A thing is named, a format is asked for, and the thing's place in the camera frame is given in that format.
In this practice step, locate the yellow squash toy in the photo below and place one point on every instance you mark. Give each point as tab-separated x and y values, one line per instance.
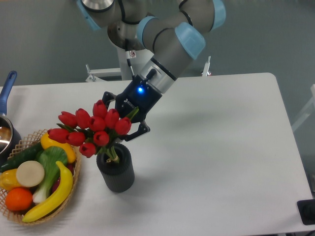
46	143

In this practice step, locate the green bok choy toy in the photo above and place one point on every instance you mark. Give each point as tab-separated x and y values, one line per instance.
48	158

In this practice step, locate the black device table corner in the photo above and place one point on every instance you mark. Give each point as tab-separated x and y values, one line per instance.
307	211

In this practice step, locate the dark grey ribbed vase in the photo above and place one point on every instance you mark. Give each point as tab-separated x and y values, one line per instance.
118	177

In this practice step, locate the woven wicker basket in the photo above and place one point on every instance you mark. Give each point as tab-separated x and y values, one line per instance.
16	216

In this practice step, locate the beige round radish slice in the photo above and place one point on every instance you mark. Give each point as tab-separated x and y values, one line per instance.
30	174

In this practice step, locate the red tulip bouquet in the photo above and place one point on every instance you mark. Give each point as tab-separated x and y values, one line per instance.
94	134

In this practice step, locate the yellow bell pepper toy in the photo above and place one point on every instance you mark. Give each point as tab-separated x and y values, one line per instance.
8	180

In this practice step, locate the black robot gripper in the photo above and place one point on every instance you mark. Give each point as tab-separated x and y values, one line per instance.
137	94

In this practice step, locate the white frame at right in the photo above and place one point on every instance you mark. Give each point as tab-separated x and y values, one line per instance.
305	112

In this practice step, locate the yellow plastic banana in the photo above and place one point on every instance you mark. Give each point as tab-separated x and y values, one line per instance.
55	200

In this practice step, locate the green cucumber toy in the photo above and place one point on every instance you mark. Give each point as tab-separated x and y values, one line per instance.
28	154

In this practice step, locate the red fruit toy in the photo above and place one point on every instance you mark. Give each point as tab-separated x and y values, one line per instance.
57	182

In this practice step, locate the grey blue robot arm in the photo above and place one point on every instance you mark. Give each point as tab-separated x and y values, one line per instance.
174	42

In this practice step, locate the dark pot blue handle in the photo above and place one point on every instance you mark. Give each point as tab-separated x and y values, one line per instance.
9	136

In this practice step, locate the orange plastic orange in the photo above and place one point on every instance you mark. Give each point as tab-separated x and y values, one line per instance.
18	199

